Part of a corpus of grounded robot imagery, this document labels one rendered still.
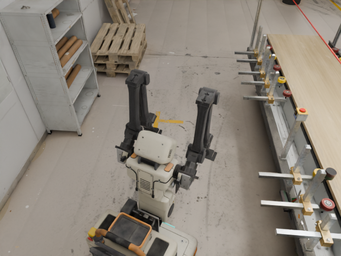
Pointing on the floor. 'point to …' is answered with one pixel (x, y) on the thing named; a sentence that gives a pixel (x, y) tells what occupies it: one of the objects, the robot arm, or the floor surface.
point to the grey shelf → (39, 38)
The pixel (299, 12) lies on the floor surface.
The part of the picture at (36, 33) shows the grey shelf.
